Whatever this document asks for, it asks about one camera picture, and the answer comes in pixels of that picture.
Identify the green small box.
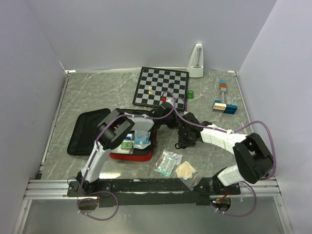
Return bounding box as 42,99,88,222
120,142,133,150

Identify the blue white brick block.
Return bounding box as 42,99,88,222
212,100,238,115

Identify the black red medicine kit case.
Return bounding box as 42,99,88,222
67,108,156,162

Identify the black white chessboard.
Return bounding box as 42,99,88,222
132,67,189,111

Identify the teal swab zip bag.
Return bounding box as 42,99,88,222
154,150,183,177

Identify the white chess pawn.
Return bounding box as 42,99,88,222
148,86,153,95

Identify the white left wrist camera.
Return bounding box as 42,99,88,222
161,97,174,103

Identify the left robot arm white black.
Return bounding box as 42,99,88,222
77,98,176,196

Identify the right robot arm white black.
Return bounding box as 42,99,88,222
176,112,276,194

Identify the white blue small tube box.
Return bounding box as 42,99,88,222
125,133,135,140

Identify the blue white gauze packet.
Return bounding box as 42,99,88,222
134,130,151,150

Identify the white gauze pad bag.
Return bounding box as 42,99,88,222
112,148,133,155

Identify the blue orange grey brick stick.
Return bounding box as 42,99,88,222
219,79,227,104

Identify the beige gloves plastic bag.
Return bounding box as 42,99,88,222
175,161,202,191

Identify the white metronome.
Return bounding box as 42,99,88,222
187,44,204,78

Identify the aluminium rail frame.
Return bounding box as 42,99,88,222
23,178,281,200

